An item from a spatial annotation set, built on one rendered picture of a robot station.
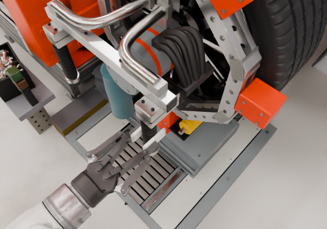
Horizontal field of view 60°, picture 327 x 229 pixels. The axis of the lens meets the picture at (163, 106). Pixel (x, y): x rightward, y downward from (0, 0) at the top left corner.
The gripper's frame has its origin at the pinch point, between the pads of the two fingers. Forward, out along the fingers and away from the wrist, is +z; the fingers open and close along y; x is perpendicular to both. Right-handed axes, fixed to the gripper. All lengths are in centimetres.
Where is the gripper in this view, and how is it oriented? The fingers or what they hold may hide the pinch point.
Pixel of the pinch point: (148, 134)
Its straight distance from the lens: 68.3
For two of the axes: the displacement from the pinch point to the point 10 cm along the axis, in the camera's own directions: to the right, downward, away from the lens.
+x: 0.0, -5.5, -8.3
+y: 7.2, 5.8, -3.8
